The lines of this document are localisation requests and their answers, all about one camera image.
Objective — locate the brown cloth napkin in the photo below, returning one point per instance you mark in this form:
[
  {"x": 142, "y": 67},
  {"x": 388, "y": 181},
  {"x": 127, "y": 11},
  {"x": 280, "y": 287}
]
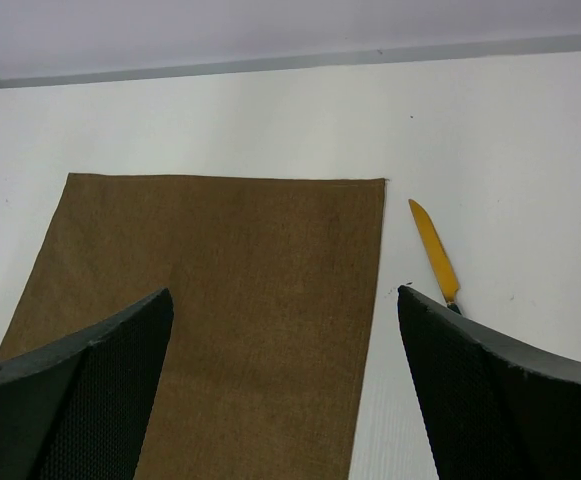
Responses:
[{"x": 274, "y": 286}]

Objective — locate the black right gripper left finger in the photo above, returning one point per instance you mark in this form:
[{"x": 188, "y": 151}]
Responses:
[{"x": 79, "y": 407}]

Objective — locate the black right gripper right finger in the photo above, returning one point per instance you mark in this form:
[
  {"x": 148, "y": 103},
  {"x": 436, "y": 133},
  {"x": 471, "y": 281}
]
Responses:
[{"x": 493, "y": 407}]

